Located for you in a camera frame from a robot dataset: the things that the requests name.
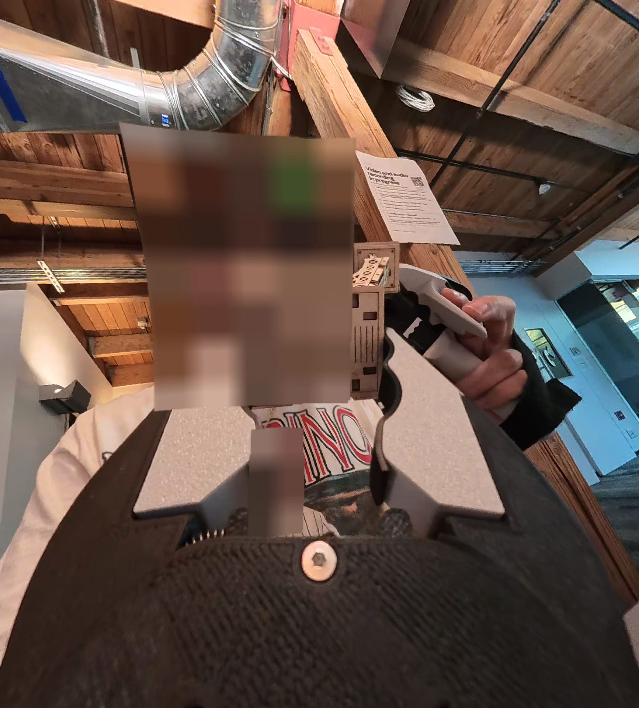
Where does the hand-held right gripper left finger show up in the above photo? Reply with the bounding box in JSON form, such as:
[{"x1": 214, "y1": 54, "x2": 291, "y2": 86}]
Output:
[{"x1": 132, "y1": 409, "x2": 254, "y2": 523}]

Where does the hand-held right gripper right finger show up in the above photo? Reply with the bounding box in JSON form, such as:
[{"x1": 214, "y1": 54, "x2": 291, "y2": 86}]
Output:
[{"x1": 369, "y1": 326, "x2": 506, "y2": 536}]

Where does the wooden tower base model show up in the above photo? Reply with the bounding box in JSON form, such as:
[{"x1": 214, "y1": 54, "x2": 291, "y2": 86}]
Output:
[{"x1": 350, "y1": 242, "x2": 401, "y2": 400}]

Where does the person's left forearm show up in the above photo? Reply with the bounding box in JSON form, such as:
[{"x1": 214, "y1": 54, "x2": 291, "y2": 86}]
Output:
[{"x1": 499, "y1": 331, "x2": 583, "y2": 451}]

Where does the person's left hand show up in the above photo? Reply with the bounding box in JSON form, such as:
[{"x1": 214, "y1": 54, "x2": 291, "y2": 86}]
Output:
[{"x1": 441, "y1": 288, "x2": 527, "y2": 425}]

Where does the white printed shirt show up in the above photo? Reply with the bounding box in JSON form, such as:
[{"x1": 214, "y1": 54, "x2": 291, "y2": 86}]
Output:
[{"x1": 0, "y1": 387, "x2": 392, "y2": 673}]

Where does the white paper notice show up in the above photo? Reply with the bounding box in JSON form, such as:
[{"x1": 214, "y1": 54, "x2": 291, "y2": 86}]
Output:
[{"x1": 355, "y1": 150, "x2": 460, "y2": 245}]

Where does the black wall speaker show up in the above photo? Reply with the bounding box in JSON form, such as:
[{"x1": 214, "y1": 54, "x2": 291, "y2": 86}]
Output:
[{"x1": 39, "y1": 381, "x2": 92, "y2": 414}]

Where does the white cable coil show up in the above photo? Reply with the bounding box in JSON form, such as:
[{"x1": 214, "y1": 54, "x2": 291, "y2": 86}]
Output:
[{"x1": 396, "y1": 84, "x2": 436, "y2": 112}]

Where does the wooden support post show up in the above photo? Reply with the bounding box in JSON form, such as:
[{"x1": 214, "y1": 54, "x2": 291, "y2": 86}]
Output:
[{"x1": 292, "y1": 28, "x2": 639, "y2": 601}]

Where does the square metal duct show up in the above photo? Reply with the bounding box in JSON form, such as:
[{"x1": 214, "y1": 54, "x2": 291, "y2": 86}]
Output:
[{"x1": 341, "y1": 0, "x2": 411, "y2": 78}]

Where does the red metal bracket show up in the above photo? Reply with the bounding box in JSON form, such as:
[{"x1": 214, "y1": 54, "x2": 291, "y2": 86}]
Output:
[{"x1": 286, "y1": 0, "x2": 342, "y2": 73}]

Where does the round metal ventilation duct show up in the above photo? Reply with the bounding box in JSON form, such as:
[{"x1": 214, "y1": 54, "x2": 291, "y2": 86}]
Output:
[{"x1": 0, "y1": 0, "x2": 288, "y2": 133}]

